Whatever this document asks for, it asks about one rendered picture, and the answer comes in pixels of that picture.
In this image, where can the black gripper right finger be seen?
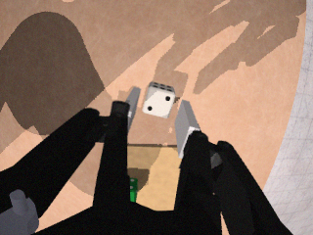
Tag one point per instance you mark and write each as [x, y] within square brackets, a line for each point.
[244, 207]

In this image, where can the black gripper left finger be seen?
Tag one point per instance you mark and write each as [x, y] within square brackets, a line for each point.
[29, 187]

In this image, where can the green die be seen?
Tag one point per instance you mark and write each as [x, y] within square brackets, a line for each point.
[133, 189]

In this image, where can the tan flat mat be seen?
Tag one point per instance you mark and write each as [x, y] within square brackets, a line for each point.
[156, 168]

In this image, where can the grey die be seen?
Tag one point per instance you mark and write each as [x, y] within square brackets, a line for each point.
[159, 100]

